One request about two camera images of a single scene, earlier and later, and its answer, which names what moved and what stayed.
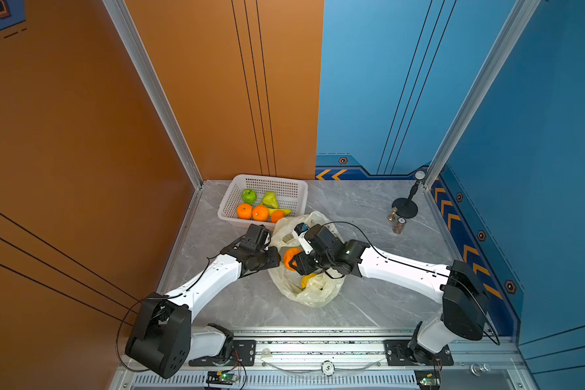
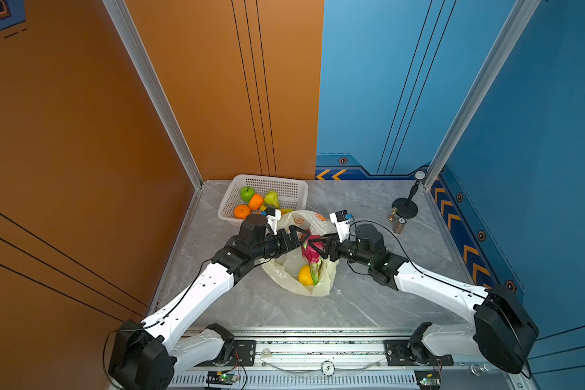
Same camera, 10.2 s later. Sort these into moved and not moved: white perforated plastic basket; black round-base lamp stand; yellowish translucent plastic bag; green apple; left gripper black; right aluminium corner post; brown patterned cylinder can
Moved: yellowish translucent plastic bag; left gripper black
Not moved: white perforated plastic basket; green apple; brown patterned cylinder can; black round-base lamp stand; right aluminium corner post
